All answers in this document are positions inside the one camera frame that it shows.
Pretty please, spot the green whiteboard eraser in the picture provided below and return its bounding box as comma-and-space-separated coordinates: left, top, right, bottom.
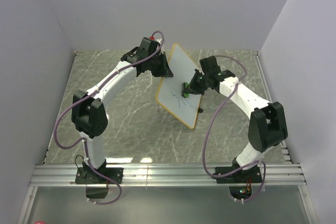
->
181, 82, 190, 98

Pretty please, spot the yellow framed whiteboard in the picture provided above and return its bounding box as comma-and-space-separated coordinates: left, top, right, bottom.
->
155, 43, 201, 129

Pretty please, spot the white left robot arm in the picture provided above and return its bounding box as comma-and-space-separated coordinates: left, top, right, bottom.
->
71, 36, 174, 183

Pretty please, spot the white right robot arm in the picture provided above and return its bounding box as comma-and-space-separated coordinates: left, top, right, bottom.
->
181, 56, 288, 182

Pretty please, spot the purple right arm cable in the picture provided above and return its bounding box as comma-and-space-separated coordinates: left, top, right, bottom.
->
202, 55, 266, 204

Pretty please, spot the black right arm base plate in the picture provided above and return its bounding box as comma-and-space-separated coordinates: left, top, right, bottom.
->
213, 165, 262, 184

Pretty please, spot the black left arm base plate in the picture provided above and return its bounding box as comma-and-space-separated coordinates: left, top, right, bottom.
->
75, 166, 124, 185

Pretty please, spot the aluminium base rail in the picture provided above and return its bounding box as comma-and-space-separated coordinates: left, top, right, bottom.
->
28, 163, 307, 187

